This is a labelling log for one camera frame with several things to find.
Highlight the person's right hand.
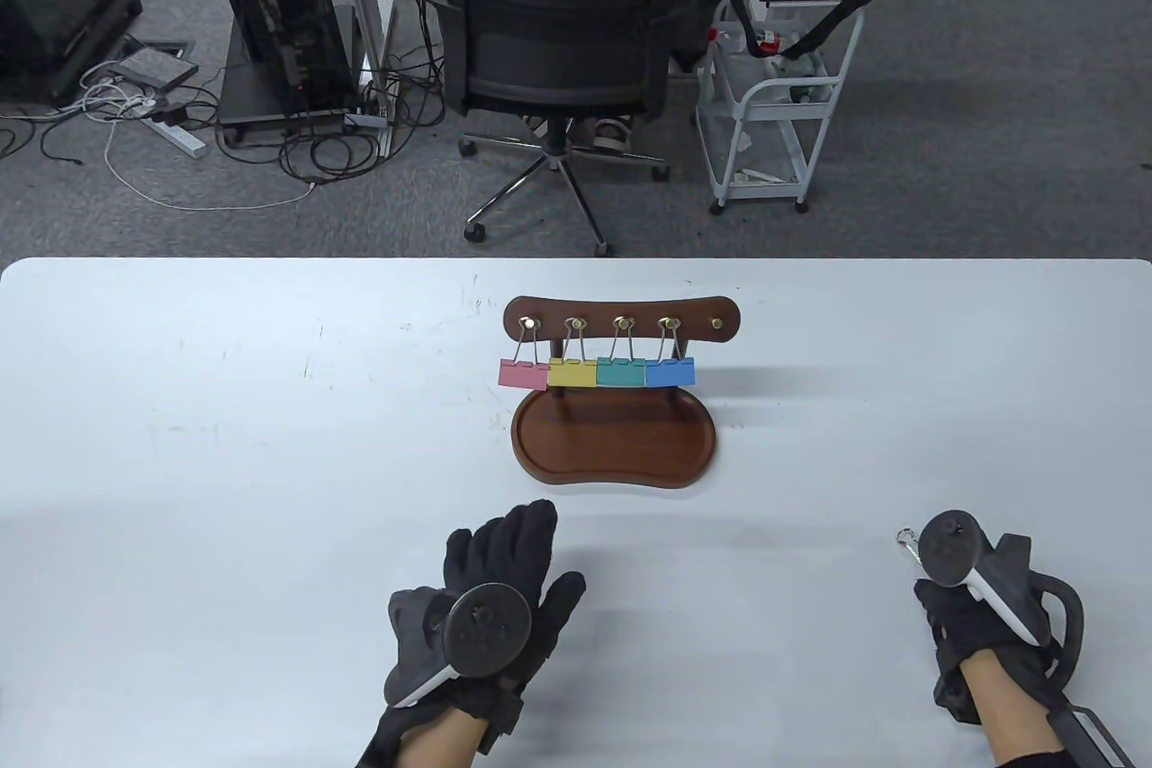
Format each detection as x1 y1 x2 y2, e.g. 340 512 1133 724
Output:
914 577 1063 726

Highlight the person's left hand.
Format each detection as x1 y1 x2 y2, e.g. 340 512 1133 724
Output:
355 499 588 768

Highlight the grey handheld controller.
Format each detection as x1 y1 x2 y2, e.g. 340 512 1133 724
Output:
384 583 533 709
916 511 1085 688

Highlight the brown wooden key rack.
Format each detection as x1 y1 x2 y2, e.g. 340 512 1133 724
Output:
503 294 742 490

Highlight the yellow binder clip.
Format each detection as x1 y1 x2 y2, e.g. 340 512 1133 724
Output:
546 317 599 389

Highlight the teal binder clip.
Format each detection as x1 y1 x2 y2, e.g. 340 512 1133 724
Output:
595 316 648 388

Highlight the blue binder clip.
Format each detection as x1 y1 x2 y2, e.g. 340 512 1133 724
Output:
644 317 698 388

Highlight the person's left forearm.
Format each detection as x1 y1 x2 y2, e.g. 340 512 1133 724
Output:
396 709 487 768

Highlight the person's right forearm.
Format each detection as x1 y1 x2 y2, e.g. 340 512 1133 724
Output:
958 653 1076 764

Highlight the white rolling cart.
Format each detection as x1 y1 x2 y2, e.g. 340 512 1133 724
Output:
696 0 867 216

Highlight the black tower stand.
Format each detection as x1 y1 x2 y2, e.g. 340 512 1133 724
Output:
219 21 361 149

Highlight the white power strip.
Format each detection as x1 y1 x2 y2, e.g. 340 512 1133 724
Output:
135 106 206 161

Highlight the black mesh office chair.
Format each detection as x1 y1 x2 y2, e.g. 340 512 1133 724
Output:
419 0 700 258

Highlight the grey floor socket plate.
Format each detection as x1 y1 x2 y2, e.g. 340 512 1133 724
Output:
117 48 199 94

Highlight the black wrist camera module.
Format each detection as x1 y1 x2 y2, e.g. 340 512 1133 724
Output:
1047 700 1137 768

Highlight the tangle of black cables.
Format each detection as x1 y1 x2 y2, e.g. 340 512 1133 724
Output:
214 39 448 180

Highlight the thin white cable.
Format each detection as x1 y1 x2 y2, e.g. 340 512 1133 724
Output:
103 79 318 212

